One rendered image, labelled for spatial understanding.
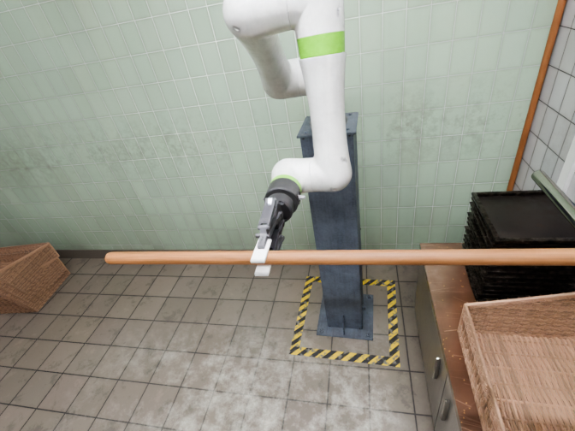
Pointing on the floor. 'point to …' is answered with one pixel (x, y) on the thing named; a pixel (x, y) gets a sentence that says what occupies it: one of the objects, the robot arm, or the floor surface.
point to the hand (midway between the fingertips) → (263, 256)
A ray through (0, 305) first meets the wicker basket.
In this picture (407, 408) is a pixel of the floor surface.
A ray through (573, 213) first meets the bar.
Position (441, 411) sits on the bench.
